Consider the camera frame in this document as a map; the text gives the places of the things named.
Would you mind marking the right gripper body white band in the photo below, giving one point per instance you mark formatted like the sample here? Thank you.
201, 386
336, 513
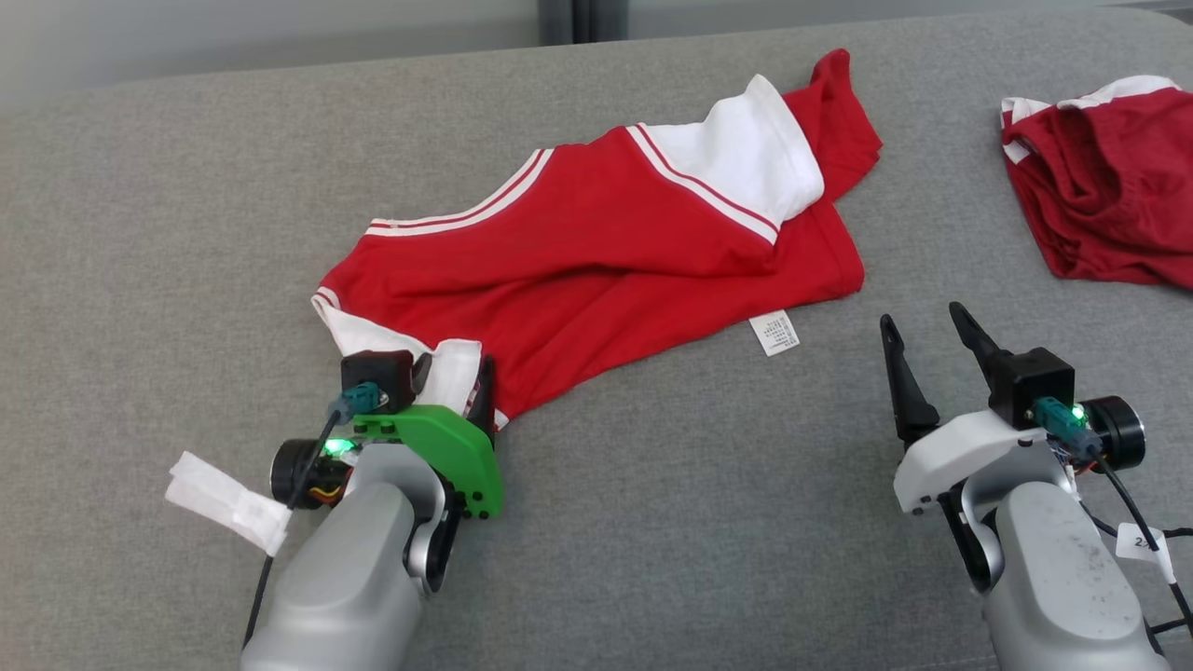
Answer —
941, 461

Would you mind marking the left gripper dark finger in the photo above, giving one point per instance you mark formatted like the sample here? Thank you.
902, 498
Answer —
424, 368
485, 401

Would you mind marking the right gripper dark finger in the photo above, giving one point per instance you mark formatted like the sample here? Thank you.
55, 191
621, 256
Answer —
909, 401
983, 349

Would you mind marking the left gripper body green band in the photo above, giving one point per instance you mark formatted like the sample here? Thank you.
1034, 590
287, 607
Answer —
447, 443

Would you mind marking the red jersey with number 23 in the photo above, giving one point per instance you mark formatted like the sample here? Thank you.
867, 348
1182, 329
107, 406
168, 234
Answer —
596, 252

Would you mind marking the red shorts with white band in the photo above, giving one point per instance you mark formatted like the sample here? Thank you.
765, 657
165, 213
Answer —
1109, 196

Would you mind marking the left gripper black motor cylinder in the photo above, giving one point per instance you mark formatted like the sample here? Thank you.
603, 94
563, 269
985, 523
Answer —
294, 471

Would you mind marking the gripper black motor cylinder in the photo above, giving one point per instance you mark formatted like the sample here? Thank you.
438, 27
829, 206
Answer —
1118, 433
294, 471

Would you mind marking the right gripper black motor cylinder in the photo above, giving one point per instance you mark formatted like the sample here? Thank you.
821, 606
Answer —
1118, 433

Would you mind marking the grey fabric sofa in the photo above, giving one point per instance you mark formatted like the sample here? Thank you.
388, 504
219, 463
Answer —
606, 522

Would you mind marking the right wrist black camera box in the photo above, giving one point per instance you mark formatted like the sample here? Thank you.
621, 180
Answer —
1030, 382

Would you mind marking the grey partition post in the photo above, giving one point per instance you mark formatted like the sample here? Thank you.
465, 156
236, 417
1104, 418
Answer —
582, 19

